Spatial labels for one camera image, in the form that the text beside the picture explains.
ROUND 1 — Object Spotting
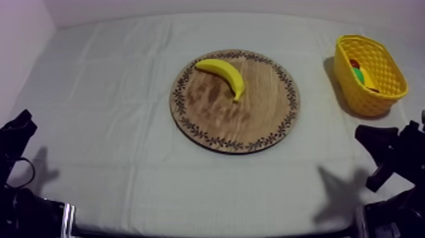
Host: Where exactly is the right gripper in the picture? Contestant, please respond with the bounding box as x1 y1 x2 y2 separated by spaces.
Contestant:
354 120 425 193

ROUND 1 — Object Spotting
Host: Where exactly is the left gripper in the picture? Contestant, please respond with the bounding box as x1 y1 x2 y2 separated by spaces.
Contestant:
0 109 39 161

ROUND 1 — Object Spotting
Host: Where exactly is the yellow plastic basket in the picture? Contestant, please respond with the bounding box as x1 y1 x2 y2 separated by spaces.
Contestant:
333 34 409 117

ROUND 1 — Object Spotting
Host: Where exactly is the round wooden board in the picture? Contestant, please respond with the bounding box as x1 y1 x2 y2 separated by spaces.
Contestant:
169 49 301 154

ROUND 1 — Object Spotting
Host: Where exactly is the yellow toy banana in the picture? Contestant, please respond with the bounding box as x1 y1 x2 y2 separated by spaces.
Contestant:
194 58 246 103

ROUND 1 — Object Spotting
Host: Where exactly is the silver metal bar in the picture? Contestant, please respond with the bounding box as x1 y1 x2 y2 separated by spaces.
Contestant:
61 203 77 238

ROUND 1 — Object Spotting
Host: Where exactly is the black cable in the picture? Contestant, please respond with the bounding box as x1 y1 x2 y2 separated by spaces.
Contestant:
6 157 36 189

